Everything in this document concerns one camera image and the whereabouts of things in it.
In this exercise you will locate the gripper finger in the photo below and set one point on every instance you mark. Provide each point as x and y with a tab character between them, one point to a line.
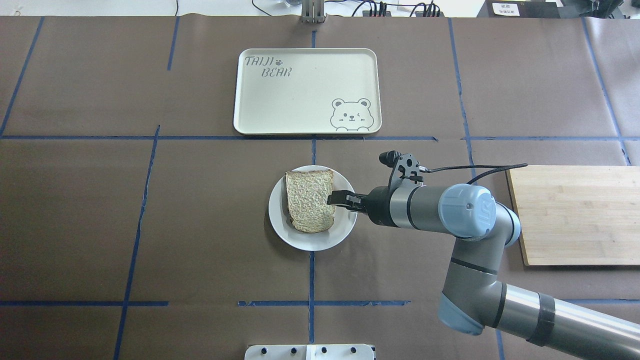
346	199

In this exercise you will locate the white round plate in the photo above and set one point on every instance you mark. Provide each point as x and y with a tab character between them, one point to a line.
344	220

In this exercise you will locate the bread slice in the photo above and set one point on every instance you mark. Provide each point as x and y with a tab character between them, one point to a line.
307	193

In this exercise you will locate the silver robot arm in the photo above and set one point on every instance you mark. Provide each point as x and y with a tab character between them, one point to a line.
473	297

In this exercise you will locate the cream bear serving tray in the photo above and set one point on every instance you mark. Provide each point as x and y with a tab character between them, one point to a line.
307	91

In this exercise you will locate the black power strip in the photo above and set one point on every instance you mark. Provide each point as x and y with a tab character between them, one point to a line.
382	9

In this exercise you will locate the bamboo cutting board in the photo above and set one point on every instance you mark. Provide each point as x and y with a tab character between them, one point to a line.
577	215

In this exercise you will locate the black labelled box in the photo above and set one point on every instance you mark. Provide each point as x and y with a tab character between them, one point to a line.
518	9

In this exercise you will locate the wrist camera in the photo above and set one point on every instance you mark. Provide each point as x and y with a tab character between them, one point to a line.
405	169

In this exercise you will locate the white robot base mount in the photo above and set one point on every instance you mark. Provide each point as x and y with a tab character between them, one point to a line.
338	351

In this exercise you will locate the metal camera post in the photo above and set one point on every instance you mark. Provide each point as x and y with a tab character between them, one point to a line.
313	11

